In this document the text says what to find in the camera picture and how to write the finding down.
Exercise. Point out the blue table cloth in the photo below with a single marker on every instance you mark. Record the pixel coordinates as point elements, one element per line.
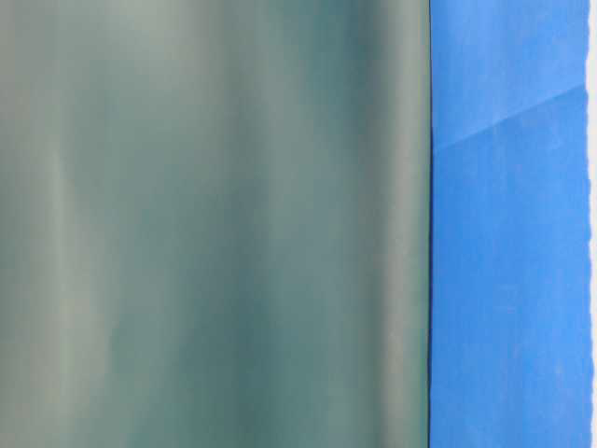
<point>511,362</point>

